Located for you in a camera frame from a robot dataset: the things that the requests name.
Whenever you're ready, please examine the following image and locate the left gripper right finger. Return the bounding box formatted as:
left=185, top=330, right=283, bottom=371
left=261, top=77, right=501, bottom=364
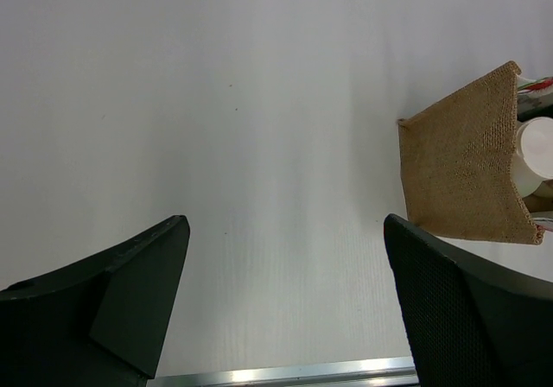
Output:
left=384, top=214, right=552, bottom=386

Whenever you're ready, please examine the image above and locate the burlap watermelon canvas bag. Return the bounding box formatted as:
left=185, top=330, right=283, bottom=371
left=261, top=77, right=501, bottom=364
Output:
left=397, top=61, right=545, bottom=245

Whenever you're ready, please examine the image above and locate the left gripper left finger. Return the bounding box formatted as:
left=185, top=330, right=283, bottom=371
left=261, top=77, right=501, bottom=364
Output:
left=1, top=215, right=190, bottom=386

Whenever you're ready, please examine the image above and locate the pale green white-capped bottle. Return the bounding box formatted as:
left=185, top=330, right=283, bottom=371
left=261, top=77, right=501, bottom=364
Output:
left=511, top=117, right=552, bottom=198

